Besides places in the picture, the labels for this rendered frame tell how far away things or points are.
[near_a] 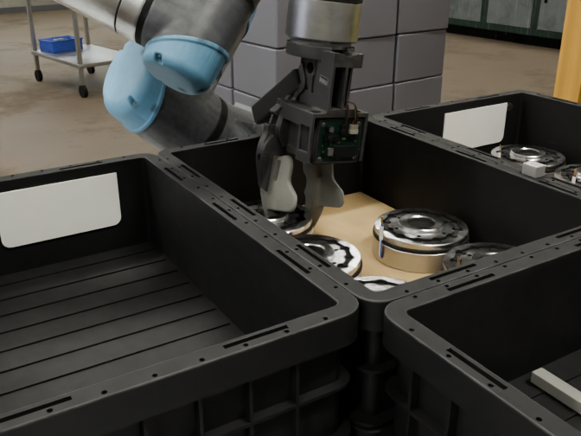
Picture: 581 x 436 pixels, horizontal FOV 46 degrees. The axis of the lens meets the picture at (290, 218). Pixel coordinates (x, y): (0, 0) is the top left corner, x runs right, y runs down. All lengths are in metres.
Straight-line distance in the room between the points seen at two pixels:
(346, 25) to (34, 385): 0.43
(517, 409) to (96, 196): 0.51
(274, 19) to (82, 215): 2.50
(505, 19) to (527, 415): 7.57
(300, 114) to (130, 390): 0.39
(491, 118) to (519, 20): 6.74
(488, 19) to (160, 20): 7.40
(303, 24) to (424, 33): 3.14
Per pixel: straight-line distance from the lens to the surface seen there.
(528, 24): 7.74
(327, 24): 0.70
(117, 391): 0.40
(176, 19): 0.70
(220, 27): 0.71
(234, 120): 1.00
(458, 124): 1.02
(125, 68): 0.96
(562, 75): 2.59
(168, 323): 0.64
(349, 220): 0.84
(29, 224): 0.76
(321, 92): 0.70
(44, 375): 0.60
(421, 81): 3.88
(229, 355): 0.41
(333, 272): 0.50
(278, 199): 0.75
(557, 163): 1.01
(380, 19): 3.58
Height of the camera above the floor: 1.16
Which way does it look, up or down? 23 degrees down
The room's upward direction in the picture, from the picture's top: straight up
